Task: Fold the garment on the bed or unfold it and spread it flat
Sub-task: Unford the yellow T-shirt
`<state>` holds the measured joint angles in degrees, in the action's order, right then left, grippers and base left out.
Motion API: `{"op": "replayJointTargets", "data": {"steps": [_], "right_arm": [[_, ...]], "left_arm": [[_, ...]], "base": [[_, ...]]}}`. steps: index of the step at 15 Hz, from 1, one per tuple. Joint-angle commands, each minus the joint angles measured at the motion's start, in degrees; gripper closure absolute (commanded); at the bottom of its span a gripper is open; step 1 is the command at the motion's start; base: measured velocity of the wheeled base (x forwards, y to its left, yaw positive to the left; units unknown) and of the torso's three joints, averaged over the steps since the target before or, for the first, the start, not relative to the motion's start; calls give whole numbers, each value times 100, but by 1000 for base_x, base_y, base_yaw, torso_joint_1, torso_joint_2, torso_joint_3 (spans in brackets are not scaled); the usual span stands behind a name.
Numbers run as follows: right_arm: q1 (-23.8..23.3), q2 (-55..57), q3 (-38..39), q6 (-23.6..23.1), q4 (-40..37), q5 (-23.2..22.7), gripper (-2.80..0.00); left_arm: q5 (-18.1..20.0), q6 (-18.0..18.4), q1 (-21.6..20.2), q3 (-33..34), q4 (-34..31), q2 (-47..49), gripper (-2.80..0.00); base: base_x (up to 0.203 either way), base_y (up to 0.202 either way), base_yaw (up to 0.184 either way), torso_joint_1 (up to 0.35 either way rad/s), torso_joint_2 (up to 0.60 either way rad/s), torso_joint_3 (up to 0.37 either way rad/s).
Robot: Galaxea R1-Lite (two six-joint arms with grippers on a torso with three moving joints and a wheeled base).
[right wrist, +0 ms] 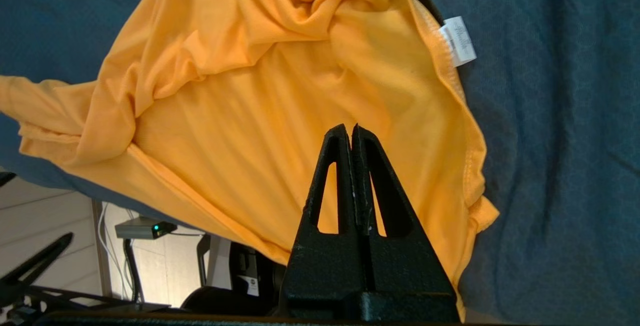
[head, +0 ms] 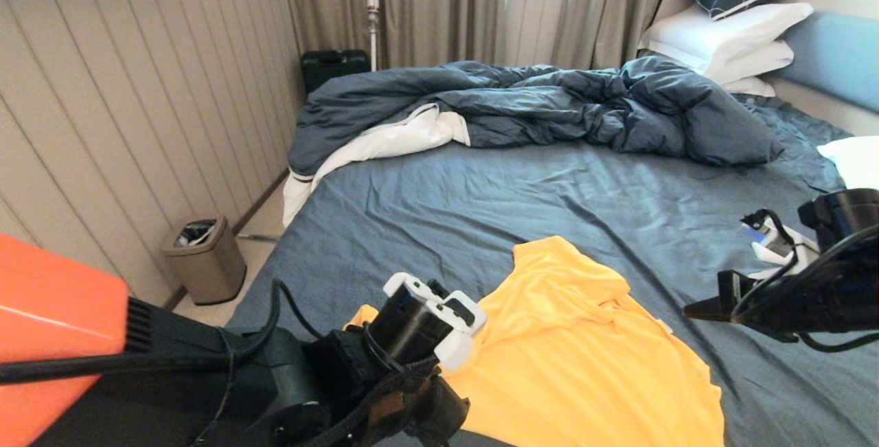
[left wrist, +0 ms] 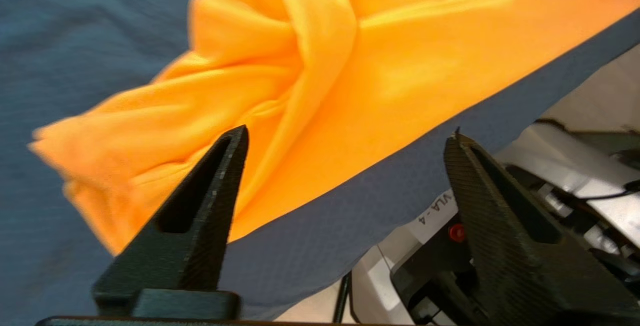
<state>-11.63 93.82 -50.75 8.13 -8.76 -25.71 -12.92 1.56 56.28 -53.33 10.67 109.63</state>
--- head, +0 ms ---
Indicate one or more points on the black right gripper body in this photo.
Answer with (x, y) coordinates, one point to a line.
(810, 289)

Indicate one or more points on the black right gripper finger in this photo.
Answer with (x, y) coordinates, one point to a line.
(707, 303)
(704, 312)

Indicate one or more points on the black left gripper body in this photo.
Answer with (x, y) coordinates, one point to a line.
(398, 371)

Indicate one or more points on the yellow t-shirt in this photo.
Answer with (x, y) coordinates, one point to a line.
(584, 358)

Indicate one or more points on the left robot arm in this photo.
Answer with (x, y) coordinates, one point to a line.
(137, 378)

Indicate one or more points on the dark blue bed sheet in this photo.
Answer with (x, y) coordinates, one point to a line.
(446, 213)

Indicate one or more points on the beige bed headboard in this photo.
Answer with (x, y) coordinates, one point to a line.
(824, 107)

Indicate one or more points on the grey metal rod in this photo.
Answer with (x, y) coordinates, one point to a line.
(259, 236)

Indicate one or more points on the small white pillow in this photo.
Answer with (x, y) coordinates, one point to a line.
(751, 86)

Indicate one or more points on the beige trash bin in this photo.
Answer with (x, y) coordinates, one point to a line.
(206, 268)

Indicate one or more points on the blue headboard pad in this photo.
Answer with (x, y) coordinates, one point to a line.
(839, 59)

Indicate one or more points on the white duvet lining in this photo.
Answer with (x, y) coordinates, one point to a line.
(398, 138)

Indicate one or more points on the medium white pillow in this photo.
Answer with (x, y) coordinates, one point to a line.
(757, 60)

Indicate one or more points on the dark trash bag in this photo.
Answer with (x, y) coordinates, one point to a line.
(196, 233)

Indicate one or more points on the crumpled dark blue duvet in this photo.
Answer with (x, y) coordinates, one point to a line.
(549, 100)

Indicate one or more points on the large white pillow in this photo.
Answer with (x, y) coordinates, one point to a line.
(722, 31)

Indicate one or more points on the black suitcase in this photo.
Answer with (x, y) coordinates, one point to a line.
(329, 68)

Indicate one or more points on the narrow beige curtain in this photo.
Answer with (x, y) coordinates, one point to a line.
(604, 7)

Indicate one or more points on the wide beige curtain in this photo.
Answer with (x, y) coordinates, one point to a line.
(439, 7)

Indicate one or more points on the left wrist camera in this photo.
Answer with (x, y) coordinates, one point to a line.
(446, 323)

